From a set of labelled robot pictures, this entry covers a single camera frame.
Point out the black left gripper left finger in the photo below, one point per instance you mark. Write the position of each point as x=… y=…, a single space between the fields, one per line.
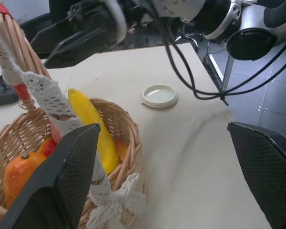
x=62 y=181

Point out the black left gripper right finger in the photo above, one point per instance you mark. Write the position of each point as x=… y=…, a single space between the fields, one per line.
x=271 y=167

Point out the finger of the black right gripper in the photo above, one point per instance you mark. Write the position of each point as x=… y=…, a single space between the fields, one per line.
x=81 y=50
x=47 y=39

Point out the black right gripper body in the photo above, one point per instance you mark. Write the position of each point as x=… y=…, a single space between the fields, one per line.
x=93 y=14

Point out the red orange peach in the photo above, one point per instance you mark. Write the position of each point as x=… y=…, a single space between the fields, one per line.
x=49 y=147

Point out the orange mango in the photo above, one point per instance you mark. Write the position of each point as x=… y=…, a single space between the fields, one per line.
x=19 y=173

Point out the yellow banana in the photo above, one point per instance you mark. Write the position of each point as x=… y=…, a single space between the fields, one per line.
x=85 y=107

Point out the black game controller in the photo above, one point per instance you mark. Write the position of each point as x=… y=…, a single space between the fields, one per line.
x=1 y=94

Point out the white round plastic lid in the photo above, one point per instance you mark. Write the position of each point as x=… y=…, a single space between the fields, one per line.
x=159 y=96

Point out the silver table leg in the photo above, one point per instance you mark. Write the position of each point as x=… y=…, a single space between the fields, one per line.
x=226 y=69

